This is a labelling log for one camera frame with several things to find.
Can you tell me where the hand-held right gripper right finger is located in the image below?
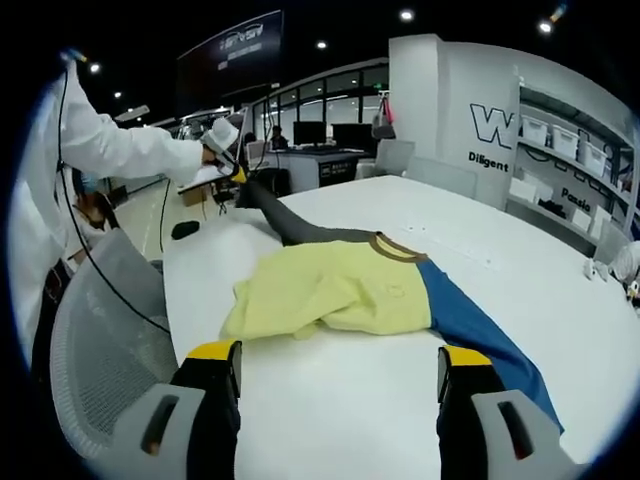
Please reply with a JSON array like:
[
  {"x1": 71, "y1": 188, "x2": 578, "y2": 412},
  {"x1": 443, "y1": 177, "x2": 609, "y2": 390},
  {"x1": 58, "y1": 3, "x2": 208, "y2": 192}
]
[{"x1": 436, "y1": 344, "x2": 565, "y2": 480}]

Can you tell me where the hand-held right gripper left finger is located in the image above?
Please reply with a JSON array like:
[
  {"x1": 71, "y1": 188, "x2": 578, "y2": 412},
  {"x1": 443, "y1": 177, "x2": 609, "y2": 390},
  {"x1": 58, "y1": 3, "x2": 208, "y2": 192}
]
[{"x1": 112, "y1": 339, "x2": 245, "y2": 480}]

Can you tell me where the yellow grey blue garment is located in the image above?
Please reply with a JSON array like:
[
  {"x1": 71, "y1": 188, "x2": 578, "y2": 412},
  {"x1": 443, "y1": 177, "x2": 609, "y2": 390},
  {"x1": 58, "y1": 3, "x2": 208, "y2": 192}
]
[{"x1": 219, "y1": 179, "x2": 566, "y2": 436}]

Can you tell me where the cardboard box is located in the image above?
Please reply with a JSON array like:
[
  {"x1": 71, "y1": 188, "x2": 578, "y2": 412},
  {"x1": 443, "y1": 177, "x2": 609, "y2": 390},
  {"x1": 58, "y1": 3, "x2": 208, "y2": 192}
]
[{"x1": 178, "y1": 184, "x2": 210, "y2": 208}]

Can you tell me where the small black object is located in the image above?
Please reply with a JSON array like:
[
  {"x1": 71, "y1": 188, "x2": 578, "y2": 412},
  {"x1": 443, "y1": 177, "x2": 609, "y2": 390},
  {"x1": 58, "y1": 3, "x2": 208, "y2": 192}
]
[{"x1": 172, "y1": 219, "x2": 202, "y2": 240}]

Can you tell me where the dark hanging sign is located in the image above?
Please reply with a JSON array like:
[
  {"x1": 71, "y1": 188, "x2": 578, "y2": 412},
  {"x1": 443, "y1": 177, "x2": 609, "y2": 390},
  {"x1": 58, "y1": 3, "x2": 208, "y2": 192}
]
[{"x1": 174, "y1": 9, "x2": 286, "y2": 109}]

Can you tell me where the black monitor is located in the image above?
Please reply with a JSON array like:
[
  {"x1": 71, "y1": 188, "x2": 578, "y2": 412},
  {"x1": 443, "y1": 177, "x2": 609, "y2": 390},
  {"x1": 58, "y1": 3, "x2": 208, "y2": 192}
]
[
  {"x1": 292, "y1": 121, "x2": 327, "y2": 149},
  {"x1": 332, "y1": 123, "x2": 375, "y2": 152}
]

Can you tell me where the dark office desk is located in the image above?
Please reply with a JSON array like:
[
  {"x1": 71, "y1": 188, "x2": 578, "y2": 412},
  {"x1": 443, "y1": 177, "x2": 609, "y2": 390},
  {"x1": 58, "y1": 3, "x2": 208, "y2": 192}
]
[{"x1": 264, "y1": 147, "x2": 374, "y2": 197}]

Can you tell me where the grey mesh office chair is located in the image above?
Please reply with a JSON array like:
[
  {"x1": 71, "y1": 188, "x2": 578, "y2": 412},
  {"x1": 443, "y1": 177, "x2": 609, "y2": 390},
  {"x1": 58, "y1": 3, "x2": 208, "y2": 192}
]
[{"x1": 49, "y1": 227, "x2": 194, "y2": 464}]

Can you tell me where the hanging bag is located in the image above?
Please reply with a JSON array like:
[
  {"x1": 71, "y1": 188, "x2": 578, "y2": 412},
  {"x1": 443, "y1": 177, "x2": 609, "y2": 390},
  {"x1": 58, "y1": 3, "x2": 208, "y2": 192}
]
[{"x1": 372, "y1": 94, "x2": 397, "y2": 141}]

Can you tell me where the person's white coat torso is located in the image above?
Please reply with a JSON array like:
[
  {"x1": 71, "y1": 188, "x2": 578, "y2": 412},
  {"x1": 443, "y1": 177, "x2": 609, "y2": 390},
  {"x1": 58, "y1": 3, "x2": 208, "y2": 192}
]
[{"x1": 9, "y1": 64, "x2": 101, "y2": 361}]

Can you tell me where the grey metal storage shelf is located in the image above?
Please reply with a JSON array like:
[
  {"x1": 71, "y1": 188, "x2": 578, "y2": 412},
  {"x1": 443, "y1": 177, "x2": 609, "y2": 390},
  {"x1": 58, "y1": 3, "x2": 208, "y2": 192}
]
[{"x1": 504, "y1": 82, "x2": 640, "y2": 254}]

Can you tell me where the row of white storage bins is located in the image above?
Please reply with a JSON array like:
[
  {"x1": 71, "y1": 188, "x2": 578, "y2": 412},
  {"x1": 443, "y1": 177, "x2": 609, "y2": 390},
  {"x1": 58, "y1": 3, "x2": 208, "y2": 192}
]
[{"x1": 522, "y1": 112, "x2": 614, "y2": 176}]

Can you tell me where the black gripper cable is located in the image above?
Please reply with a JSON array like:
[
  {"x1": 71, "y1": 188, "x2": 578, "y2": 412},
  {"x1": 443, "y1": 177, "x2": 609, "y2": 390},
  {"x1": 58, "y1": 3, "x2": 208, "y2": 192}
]
[{"x1": 55, "y1": 67, "x2": 174, "y2": 335}]

